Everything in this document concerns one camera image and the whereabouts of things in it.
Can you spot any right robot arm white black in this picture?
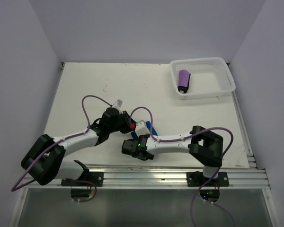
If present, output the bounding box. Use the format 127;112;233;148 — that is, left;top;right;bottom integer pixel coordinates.
121;126;223;186

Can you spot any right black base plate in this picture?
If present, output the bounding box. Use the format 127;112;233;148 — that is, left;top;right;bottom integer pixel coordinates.
186;171;230;187

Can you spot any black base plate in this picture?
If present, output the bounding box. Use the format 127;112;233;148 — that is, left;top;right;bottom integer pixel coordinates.
61;172;104;187
186;171;230;187

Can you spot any white plastic perforated basket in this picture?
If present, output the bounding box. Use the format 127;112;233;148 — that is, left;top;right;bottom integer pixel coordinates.
169;57;236;99

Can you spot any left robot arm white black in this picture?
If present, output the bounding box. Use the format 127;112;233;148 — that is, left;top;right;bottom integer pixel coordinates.
21;107;136;186

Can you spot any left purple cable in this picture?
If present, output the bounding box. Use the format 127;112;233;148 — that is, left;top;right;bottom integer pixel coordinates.
11;95;114;203

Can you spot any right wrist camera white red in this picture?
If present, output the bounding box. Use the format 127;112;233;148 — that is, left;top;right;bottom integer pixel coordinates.
129;120;152;137

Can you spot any blue towel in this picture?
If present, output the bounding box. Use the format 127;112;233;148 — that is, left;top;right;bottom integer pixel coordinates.
130;120;160;140

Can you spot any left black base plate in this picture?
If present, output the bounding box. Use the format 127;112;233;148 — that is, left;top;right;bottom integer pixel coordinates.
61;172;104;187

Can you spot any aluminium mounting rail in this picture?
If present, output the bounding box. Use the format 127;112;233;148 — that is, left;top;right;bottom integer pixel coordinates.
20;165;272;190

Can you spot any black purple microfiber towel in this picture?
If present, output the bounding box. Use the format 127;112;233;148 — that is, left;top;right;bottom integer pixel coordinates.
177;70;191;94

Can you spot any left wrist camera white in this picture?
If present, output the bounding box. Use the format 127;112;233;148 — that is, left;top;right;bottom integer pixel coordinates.
111;99;123;112

